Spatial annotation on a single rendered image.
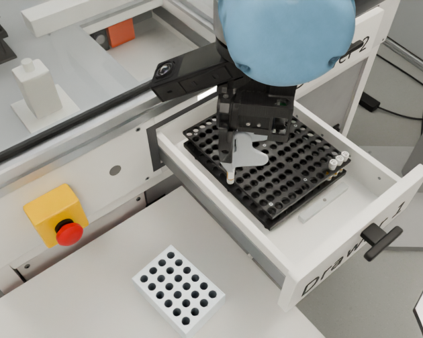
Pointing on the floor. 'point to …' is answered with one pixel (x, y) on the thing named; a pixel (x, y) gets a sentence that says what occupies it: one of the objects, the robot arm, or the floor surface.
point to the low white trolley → (68, 317)
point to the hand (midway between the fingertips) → (226, 159)
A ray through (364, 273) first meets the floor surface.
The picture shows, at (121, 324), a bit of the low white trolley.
